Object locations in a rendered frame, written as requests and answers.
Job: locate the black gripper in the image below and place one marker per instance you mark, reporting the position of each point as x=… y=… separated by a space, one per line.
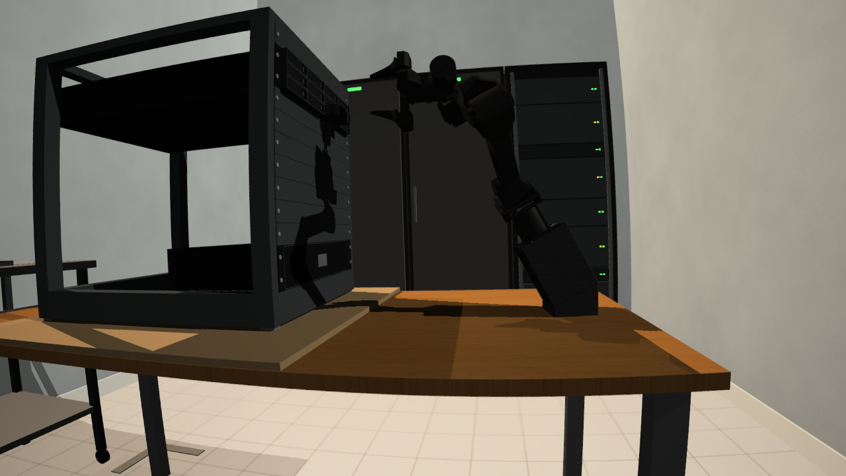
x=404 y=118

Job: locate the black open rack frame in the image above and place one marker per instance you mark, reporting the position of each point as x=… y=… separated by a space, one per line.
x=299 y=174

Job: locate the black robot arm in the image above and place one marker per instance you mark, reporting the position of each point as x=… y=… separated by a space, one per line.
x=488 y=107

